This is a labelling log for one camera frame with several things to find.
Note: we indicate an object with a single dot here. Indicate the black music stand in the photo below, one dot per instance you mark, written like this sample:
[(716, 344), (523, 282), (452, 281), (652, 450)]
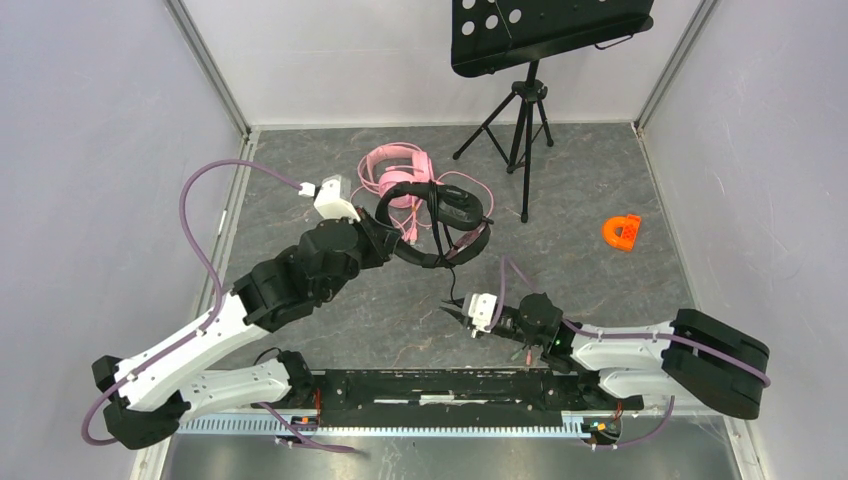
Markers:
[(491, 36)]

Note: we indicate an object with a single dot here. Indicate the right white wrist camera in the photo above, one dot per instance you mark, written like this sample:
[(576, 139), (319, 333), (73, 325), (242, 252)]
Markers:
[(477, 312)]

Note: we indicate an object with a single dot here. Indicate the orange plastic block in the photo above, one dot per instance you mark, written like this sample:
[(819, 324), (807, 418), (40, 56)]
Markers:
[(621, 232)]

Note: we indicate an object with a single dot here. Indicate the black headphones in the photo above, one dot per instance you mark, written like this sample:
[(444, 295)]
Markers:
[(460, 228)]

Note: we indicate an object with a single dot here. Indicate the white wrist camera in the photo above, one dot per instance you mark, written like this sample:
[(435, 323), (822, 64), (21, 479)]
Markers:
[(331, 198), (477, 312)]

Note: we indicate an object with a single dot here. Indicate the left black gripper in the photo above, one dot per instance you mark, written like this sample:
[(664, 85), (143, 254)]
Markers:
[(380, 238)]

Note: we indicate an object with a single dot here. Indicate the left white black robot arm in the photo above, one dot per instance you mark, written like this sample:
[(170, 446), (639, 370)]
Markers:
[(147, 397)]

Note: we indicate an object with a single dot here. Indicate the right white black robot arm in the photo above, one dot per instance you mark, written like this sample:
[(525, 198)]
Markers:
[(692, 356)]

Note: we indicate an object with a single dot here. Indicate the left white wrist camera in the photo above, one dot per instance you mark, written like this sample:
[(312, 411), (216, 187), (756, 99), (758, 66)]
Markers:
[(331, 198)]

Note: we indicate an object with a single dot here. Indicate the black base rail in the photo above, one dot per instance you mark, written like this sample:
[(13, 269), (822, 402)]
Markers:
[(372, 398)]

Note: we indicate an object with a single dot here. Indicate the pink headphones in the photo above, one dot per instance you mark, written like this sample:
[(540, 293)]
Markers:
[(393, 163)]

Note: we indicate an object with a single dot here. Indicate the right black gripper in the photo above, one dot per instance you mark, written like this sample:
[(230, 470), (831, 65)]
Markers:
[(463, 319)]

